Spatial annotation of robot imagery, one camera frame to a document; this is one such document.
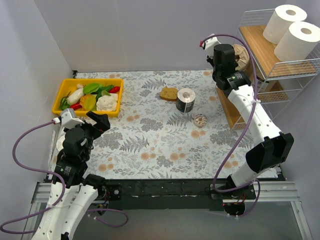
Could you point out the small white roll at edge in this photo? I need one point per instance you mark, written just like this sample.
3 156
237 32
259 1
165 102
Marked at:
59 143

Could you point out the yellow orange pepper toy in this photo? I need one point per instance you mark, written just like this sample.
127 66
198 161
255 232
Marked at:
88 102

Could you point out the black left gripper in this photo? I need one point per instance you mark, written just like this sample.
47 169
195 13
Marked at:
94 125

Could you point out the white daikon radish toy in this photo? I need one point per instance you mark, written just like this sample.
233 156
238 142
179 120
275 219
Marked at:
75 96

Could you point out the white wire wooden shelf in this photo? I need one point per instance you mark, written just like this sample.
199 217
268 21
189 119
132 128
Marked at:
292 77

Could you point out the white cauliflower toy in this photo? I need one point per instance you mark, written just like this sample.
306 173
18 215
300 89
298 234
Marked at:
107 103

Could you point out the yellow plastic bin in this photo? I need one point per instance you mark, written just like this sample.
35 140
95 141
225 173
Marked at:
68 86

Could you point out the slice of brown bread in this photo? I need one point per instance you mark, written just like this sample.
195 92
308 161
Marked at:
169 94

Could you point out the red chili pepper toy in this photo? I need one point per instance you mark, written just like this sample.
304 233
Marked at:
114 90

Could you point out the small white paper towel roll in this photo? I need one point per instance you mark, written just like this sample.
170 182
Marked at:
298 41

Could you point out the black Face roll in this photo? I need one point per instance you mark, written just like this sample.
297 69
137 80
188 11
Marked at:
185 100

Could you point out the green leafy vegetable toy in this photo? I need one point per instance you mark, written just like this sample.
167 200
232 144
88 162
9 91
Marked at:
94 88

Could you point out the large white paper towel roll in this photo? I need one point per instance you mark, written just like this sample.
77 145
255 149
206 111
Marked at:
280 21

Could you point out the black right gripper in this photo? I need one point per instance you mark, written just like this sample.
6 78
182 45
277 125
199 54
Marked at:
210 60

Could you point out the floral tablecloth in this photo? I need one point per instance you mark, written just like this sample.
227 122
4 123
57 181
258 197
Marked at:
152 139

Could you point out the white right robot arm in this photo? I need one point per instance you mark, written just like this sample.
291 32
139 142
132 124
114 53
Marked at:
271 145

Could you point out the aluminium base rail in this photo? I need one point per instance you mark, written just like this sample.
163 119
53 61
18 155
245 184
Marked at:
186 209

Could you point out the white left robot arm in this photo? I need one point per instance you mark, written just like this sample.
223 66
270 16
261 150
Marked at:
71 193

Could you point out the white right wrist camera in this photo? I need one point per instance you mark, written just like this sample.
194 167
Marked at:
208 45

